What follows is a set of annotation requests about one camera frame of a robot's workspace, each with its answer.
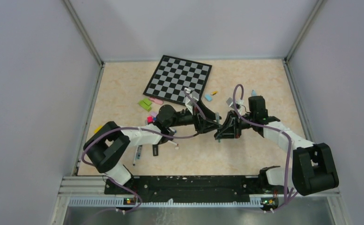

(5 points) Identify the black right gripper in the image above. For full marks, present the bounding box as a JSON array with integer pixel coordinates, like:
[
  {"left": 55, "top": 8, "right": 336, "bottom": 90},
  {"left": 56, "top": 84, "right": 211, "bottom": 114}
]
[{"left": 214, "top": 110, "right": 255, "bottom": 139}]

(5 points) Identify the black grey chessboard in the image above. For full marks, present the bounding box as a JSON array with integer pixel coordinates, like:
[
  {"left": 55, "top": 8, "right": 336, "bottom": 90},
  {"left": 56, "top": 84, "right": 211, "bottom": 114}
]
[{"left": 143, "top": 55, "right": 212, "bottom": 105}]

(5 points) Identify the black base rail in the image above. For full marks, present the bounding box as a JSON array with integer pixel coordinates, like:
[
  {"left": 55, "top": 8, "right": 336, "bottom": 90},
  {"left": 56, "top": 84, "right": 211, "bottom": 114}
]
[{"left": 105, "top": 175, "right": 284, "bottom": 195}]

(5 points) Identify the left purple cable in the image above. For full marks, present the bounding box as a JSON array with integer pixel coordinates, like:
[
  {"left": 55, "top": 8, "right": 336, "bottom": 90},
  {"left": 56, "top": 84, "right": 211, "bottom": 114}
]
[{"left": 81, "top": 88, "right": 207, "bottom": 215}]

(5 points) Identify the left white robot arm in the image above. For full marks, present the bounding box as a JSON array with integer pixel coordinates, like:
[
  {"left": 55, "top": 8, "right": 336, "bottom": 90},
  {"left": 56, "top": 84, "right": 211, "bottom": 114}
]
[{"left": 82, "top": 101, "right": 221, "bottom": 194}]

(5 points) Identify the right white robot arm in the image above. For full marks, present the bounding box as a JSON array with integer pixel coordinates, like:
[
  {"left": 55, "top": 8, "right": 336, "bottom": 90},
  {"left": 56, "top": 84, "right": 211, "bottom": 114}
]
[{"left": 214, "top": 96, "right": 340, "bottom": 196}]

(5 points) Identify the green ink clear pen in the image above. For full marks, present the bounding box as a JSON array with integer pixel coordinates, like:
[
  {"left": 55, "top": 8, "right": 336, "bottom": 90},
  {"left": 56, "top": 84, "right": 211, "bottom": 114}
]
[{"left": 215, "top": 112, "right": 221, "bottom": 126}]

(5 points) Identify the black highlighter pink cap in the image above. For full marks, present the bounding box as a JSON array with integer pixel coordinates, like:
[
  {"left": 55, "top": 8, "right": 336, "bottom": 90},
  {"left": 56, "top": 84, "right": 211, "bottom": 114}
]
[{"left": 147, "top": 116, "right": 154, "bottom": 124}]

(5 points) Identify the yellow highlighter cap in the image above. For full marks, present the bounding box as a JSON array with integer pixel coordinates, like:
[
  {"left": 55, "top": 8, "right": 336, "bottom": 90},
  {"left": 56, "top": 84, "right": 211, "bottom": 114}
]
[{"left": 94, "top": 126, "right": 103, "bottom": 134}]

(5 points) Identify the light blue highlighter cap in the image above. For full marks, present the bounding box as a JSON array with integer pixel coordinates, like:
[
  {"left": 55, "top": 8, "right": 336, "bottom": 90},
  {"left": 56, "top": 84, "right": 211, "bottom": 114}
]
[{"left": 204, "top": 94, "right": 213, "bottom": 102}]

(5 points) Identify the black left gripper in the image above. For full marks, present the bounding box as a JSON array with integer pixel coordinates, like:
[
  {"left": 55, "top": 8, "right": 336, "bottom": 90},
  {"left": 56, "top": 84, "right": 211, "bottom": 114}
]
[{"left": 168, "top": 98, "right": 223, "bottom": 134}]

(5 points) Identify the black highlighter blue cap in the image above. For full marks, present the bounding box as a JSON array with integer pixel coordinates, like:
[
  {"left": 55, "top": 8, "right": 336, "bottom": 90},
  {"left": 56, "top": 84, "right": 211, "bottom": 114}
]
[{"left": 152, "top": 145, "right": 159, "bottom": 157}]

